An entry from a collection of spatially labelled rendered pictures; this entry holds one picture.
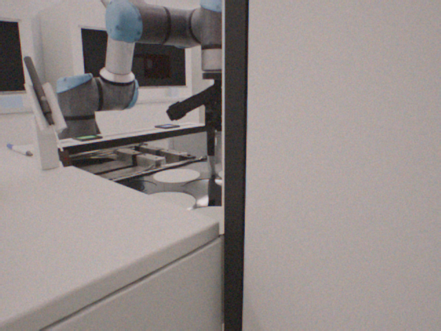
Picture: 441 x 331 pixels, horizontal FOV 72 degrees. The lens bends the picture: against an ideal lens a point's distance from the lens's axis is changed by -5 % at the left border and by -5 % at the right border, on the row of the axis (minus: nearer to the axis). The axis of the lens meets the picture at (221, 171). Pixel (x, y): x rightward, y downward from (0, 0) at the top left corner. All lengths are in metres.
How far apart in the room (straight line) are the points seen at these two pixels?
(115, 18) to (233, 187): 0.45
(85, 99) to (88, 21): 2.97
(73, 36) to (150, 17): 3.30
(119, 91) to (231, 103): 0.89
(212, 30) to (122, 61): 0.53
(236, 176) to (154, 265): 0.10
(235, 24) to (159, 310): 0.24
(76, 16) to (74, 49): 0.35
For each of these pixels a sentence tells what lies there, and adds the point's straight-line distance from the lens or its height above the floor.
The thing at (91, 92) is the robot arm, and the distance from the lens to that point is 1.12.
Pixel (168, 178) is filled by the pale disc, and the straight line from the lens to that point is 0.67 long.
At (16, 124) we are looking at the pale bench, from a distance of 3.47.
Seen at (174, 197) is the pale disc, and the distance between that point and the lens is 0.56.
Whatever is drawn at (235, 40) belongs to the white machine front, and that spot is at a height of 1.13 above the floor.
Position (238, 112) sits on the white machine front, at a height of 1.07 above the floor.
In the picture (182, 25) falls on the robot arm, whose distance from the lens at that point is 0.70.
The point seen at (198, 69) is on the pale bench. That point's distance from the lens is 5.40.
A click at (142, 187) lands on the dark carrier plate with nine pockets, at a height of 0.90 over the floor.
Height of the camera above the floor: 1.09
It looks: 16 degrees down
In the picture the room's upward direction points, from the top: straight up
